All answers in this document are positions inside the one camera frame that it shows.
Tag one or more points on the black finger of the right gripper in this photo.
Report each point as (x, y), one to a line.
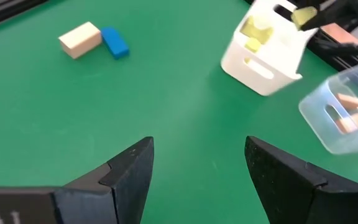
(306, 3)
(325, 15)

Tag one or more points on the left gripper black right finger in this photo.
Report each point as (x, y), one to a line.
(291, 189)

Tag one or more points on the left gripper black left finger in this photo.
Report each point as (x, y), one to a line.
(126, 186)

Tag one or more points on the yellow cube block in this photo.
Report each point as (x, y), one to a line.
(303, 16)

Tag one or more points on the yellow arch block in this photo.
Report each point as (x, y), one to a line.
(256, 31)

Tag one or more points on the yellow cylinder block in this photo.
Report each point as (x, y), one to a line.
(253, 45)

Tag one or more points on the small peach block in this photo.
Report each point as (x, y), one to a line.
(350, 101)

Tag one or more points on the wooden side board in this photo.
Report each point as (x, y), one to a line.
(337, 31)

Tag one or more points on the clear plastic bin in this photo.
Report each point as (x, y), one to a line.
(322, 130)

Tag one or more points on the white plastic bin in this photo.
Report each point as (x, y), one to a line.
(269, 71)

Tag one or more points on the blue rectangular block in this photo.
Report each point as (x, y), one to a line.
(115, 43)

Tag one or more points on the short thick peach block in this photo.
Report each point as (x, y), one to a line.
(79, 40)

